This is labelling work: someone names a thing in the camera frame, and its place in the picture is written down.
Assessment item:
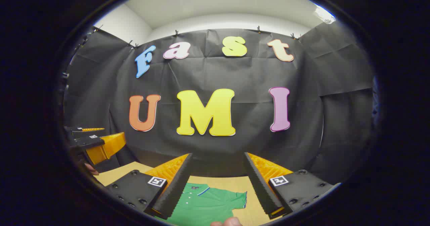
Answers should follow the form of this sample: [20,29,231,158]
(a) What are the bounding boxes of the green T-shirt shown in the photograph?
[164,182,248,226]

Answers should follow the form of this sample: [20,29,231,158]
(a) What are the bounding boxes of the black backdrop cloth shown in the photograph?
[64,26,378,186]

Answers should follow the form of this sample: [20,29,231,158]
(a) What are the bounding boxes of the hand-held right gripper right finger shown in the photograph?
[244,152,341,220]

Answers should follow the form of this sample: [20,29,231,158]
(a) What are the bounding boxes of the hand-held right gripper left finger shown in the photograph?
[102,153,194,220]

